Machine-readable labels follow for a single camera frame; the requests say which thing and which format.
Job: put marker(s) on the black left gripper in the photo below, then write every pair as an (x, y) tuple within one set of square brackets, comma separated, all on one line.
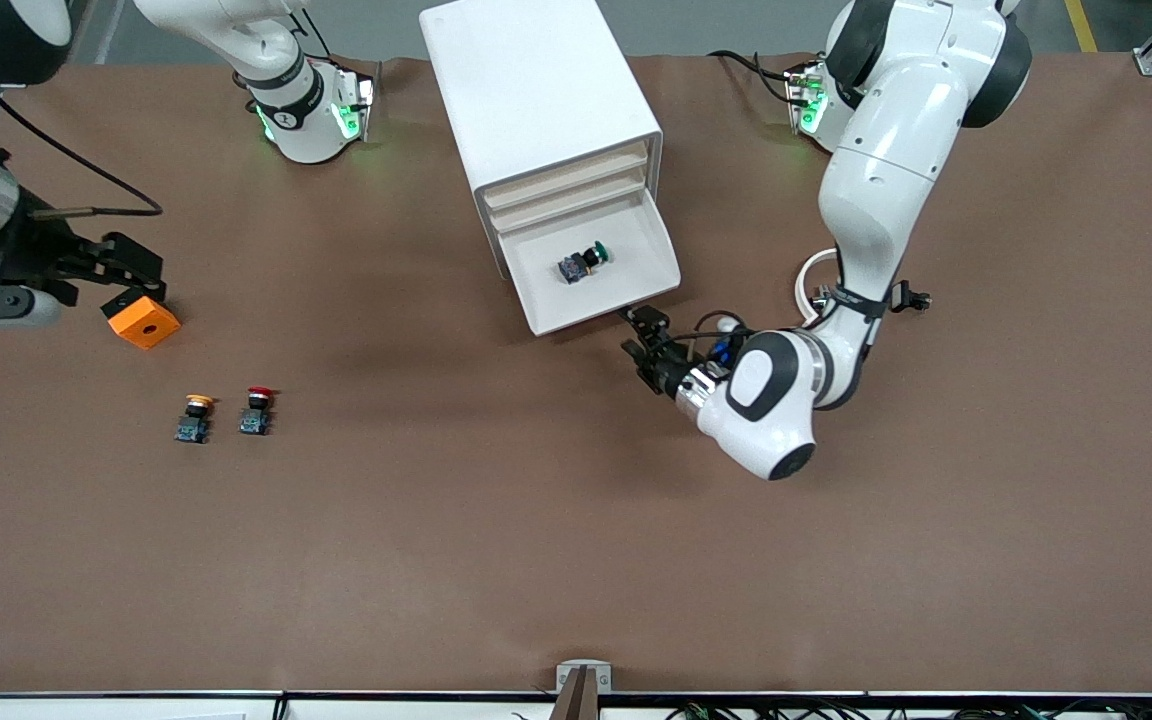
[(668, 372)]

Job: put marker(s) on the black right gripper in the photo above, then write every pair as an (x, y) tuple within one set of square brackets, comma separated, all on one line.
[(33, 253)]

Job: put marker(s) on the green push button switch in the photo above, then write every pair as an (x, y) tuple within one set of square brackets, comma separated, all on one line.
[(581, 265)]

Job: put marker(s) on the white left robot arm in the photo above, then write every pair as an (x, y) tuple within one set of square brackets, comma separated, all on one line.
[(886, 200)]

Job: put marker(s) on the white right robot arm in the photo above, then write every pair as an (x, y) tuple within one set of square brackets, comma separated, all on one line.
[(301, 125)]

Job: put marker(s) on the orange black cube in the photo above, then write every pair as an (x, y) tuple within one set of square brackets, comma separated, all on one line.
[(148, 325)]

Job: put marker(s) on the brown table mat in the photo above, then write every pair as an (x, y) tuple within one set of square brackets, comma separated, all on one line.
[(536, 520)]

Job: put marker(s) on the small black plastic component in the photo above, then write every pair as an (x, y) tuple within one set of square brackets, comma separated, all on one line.
[(914, 298)]

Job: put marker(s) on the orange push button switch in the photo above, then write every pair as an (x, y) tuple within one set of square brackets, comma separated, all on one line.
[(194, 420)]

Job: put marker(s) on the red push button switch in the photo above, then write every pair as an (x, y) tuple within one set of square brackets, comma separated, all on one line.
[(257, 412)]

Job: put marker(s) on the grey metal bracket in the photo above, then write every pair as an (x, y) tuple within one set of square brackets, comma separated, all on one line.
[(584, 668)]

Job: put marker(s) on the brown upright post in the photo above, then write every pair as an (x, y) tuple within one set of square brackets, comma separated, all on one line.
[(576, 702)]

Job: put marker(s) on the white front frame rail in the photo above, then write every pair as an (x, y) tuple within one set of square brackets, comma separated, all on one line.
[(86, 708)]

